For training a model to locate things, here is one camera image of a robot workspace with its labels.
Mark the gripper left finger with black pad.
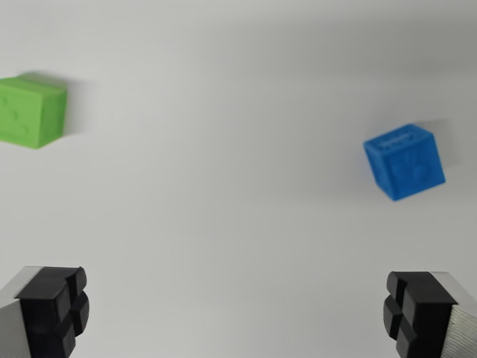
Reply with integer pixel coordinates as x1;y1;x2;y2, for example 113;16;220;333
0;266;90;358

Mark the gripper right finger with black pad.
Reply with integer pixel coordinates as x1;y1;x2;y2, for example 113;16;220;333
382;271;477;358

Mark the blue soft embossed cube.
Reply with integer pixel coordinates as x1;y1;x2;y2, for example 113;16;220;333
363;123;446;202

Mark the green soft embossed cube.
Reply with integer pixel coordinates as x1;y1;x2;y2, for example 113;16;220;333
0;72;68;150

